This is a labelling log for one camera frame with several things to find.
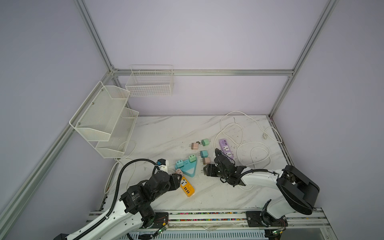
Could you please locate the green plug triangular left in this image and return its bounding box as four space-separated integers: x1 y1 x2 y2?
176 160 184 169

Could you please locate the purple power strip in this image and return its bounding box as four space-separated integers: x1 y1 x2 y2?
219 139 234 159

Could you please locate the aluminium frame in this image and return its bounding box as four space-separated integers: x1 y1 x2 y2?
0 0 384 223

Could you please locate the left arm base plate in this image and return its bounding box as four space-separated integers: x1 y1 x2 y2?
143 212 169 229

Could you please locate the teal triangular power strip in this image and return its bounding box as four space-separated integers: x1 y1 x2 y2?
180 159 197 178

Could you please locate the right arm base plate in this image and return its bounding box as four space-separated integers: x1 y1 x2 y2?
246 211 288 228

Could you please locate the white two-tier mesh shelf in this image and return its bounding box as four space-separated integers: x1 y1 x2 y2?
69 82 139 159

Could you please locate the green plug triangular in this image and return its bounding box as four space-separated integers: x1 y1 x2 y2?
176 160 184 169
189 154 197 163

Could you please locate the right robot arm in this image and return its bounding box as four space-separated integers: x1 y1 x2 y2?
203 149 320 227

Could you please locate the green plug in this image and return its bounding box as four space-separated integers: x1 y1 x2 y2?
201 139 210 146
200 150 209 158

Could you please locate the white wire basket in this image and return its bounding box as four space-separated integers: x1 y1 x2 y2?
126 65 174 97

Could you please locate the white cable of purple strip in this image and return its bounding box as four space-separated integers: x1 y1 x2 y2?
213 110 283 169

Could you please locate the aluminium front rail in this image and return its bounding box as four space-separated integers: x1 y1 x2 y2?
79 208 338 240

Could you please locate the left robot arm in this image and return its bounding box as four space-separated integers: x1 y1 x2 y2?
55 159 182 240

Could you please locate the orange power strip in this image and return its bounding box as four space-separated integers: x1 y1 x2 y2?
180 177 195 198

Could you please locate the green plug triangular right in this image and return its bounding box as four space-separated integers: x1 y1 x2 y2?
189 154 197 163

